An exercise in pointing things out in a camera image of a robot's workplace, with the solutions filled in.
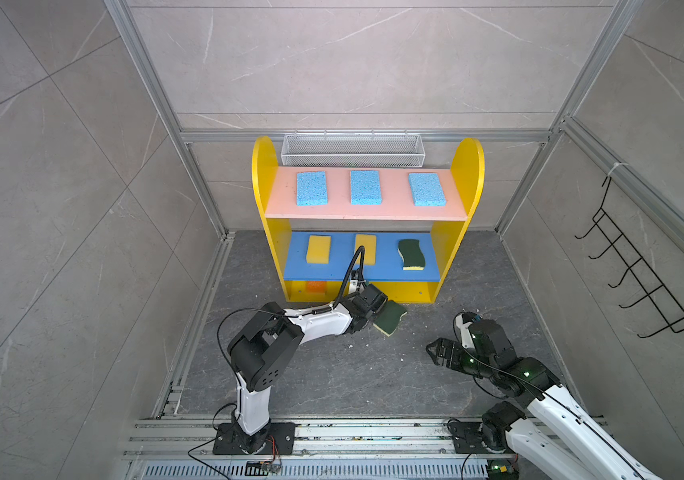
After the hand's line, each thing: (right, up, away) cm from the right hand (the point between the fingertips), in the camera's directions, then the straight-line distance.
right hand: (438, 348), depth 79 cm
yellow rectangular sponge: (-17, +30, +16) cm, 38 cm away
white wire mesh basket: (-23, +61, +19) cm, 68 cm away
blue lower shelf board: (-12, +25, +14) cm, 31 cm away
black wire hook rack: (+42, +17, -16) cm, 49 cm away
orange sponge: (-35, +15, +21) cm, 44 cm away
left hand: (-20, +12, +15) cm, 28 cm away
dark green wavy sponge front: (-4, +25, +14) cm, 29 cm away
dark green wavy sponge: (-11, +5, +17) cm, 21 cm away
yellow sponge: (-34, +27, +14) cm, 45 cm away
